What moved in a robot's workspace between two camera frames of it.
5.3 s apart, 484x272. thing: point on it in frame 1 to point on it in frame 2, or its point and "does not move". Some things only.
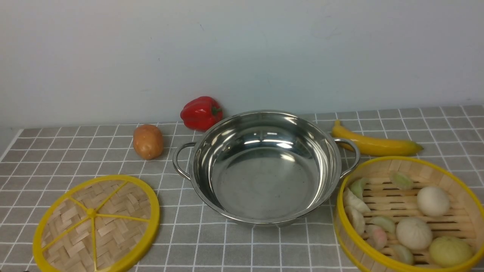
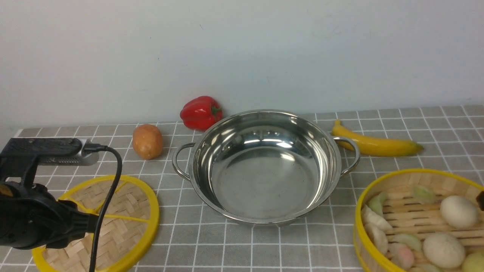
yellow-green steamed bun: [447, 251] to [473, 262]
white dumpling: [356, 218] to [378, 238]
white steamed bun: [433, 201] to [458, 212]
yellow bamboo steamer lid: [107, 224] does not move
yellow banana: [374, 146] does not move
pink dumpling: [377, 237] to [401, 255]
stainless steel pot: [265, 167] does not move
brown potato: [148, 141] does not move
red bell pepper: [201, 113] does not move
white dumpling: [350, 199] to [368, 217]
